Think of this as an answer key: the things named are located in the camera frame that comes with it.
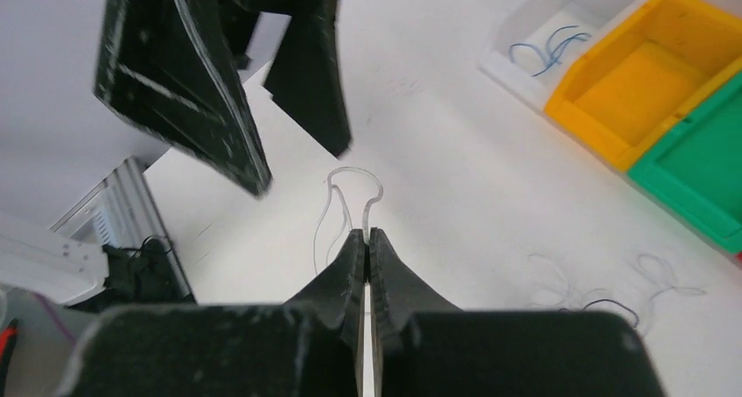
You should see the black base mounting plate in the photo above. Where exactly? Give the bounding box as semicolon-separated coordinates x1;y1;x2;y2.
68;235;196;314

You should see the white plastic bin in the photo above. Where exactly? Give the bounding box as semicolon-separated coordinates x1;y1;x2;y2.
478;0;647;111

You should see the blue thin cable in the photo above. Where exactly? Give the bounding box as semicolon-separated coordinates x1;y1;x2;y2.
508;24;592;78

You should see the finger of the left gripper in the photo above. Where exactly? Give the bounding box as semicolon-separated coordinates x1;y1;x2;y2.
263;0;352;157
94;0;272;197

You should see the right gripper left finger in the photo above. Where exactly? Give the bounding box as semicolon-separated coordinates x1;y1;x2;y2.
287;229;367;396

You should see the clear thin cable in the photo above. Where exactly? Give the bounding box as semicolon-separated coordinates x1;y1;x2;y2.
312;167;385;276

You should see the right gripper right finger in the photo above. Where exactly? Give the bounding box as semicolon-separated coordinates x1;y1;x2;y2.
368;227;461;396

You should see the black thin cable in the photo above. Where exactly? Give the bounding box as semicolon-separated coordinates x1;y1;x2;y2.
524;252;709;329

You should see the green plastic bin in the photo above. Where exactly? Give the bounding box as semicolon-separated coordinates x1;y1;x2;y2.
628;73;741;254

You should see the orange plastic bin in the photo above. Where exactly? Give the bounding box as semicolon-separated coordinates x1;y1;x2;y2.
544;0;741;171

